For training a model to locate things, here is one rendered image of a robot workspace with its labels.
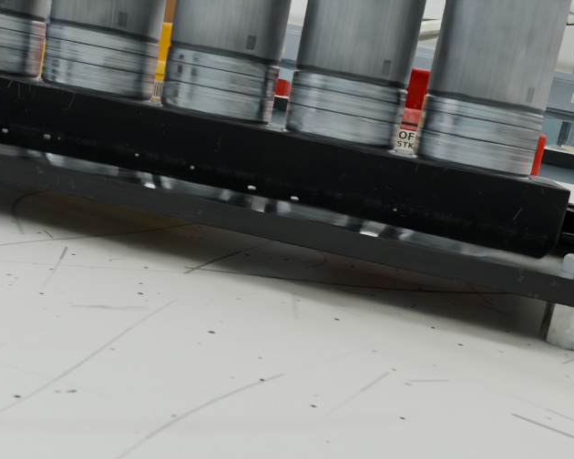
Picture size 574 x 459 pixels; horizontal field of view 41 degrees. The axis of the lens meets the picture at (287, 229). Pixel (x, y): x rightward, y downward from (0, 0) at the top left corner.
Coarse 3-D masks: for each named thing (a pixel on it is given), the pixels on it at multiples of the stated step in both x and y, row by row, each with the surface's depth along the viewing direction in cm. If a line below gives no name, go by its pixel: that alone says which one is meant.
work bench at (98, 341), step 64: (0, 192) 15; (0, 256) 11; (64, 256) 11; (128, 256) 12; (192, 256) 13; (256, 256) 14; (320, 256) 15; (0, 320) 8; (64, 320) 9; (128, 320) 9; (192, 320) 9; (256, 320) 10; (320, 320) 10; (384, 320) 11; (448, 320) 12; (512, 320) 13; (0, 384) 7; (64, 384) 7; (128, 384) 7; (192, 384) 8; (256, 384) 8; (320, 384) 8; (384, 384) 9; (448, 384) 9; (512, 384) 9; (0, 448) 6; (64, 448) 6; (128, 448) 6; (192, 448) 6; (256, 448) 6; (320, 448) 7; (384, 448) 7; (448, 448) 7; (512, 448) 7
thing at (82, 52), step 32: (64, 0) 16; (96, 0) 16; (128, 0) 16; (160, 0) 17; (64, 32) 16; (96, 32) 16; (128, 32) 16; (160, 32) 17; (64, 64) 16; (96, 64) 16; (128, 64) 16; (128, 96) 17
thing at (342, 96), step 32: (320, 0) 15; (352, 0) 15; (384, 0) 15; (416, 0) 15; (320, 32) 15; (352, 32) 15; (384, 32) 15; (416, 32) 16; (320, 64) 15; (352, 64) 15; (384, 64) 15; (320, 96) 15; (352, 96) 15; (384, 96) 15; (288, 128) 16; (320, 128) 15; (352, 128) 15; (384, 128) 16
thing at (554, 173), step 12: (288, 24) 245; (420, 48) 238; (564, 72) 230; (276, 96) 254; (276, 108) 249; (276, 120) 253; (564, 120) 232; (552, 156) 233; (564, 156) 233; (540, 168) 238; (552, 168) 237; (564, 168) 237; (564, 180) 237
